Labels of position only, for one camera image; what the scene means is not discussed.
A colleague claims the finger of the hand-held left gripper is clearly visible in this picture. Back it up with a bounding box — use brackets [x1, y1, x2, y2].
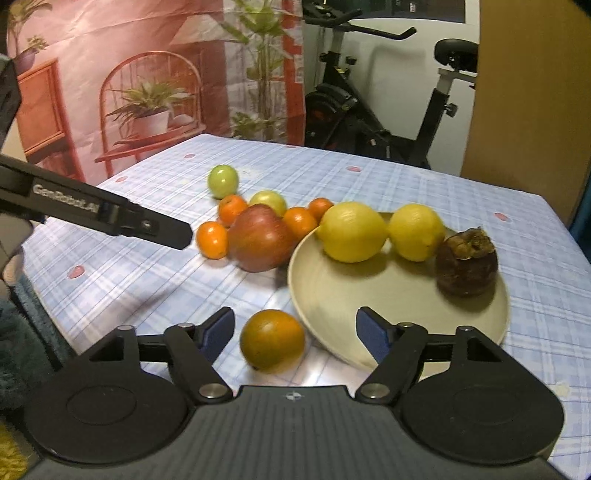
[0, 55, 23, 148]
[0, 154, 194, 251]

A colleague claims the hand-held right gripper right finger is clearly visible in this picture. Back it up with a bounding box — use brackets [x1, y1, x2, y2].
[353, 305, 519, 406]

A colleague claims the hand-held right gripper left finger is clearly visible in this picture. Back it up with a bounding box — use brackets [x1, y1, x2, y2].
[73, 306, 237, 405]

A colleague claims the cream round plate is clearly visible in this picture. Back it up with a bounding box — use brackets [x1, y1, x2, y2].
[287, 212, 511, 380]

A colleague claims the greenish orange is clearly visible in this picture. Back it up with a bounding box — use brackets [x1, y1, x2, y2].
[239, 309, 306, 374]

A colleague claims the small tangerine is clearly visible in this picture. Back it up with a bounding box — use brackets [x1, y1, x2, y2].
[196, 222, 229, 260]
[307, 198, 334, 221]
[218, 194, 249, 228]
[283, 207, 319, 241]

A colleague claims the red apple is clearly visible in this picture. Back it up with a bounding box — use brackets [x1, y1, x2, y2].
[227, 204, 298, 273]

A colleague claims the yellow lemon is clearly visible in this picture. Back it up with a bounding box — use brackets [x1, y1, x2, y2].
[318, 202, 389, 264]
[388, 203, 447, 262]

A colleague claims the dark brown mangosteen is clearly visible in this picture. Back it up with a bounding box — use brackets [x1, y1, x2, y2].
[435, 227, 499, 297]

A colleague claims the blue checked tablecloth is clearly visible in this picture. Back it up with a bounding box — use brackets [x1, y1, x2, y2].
[21, 134, 591, 480]

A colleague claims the printed backdrop cloth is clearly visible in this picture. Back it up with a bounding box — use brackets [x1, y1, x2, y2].
[7, 0, 308, 185]

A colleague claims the yellow-green jujube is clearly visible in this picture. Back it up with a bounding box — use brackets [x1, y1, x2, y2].
[249, 190, 287, 217]

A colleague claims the green jujube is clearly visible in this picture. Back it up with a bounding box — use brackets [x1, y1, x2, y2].
[207, 165, 239, 199]

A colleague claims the fuzzy rug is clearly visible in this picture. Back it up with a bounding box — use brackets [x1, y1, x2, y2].
[0, 277, 63, 409]

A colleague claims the black exercise bike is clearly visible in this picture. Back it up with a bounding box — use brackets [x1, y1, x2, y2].
[300, 0, 479, 169]

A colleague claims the blue curtain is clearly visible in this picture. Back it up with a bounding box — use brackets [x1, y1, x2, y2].
[568, 175, 591, 241]

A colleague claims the wooden panel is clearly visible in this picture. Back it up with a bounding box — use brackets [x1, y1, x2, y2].
[461, 0, 591, 222]

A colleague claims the dark window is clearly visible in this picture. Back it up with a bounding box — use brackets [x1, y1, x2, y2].
[388, 0, 467, 24]

